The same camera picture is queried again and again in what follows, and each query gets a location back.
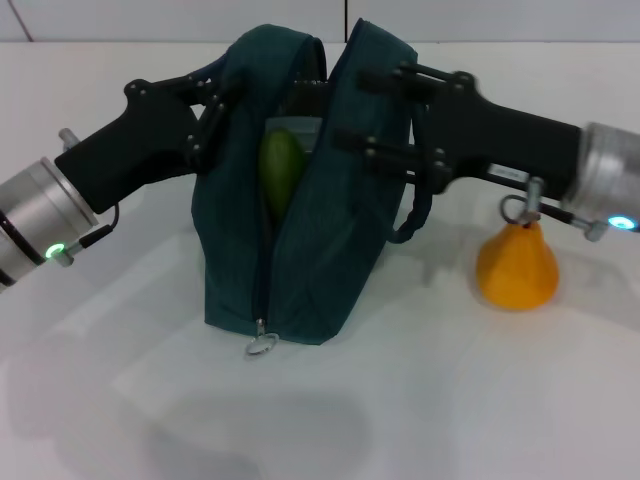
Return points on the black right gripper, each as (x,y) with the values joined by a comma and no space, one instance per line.
(500,135)

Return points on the orange pear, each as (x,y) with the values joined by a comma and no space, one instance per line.
(517,270)

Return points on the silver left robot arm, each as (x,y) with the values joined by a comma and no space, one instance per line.
(35,215)

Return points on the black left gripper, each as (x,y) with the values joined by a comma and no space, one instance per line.
(135,145)

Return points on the clear plastic food container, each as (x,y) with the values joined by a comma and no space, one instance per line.
(306,131)

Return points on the green cucumber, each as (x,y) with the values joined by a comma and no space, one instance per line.
(280,170)

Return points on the dark teal fabric bag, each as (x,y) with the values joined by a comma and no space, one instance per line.
(320,260)

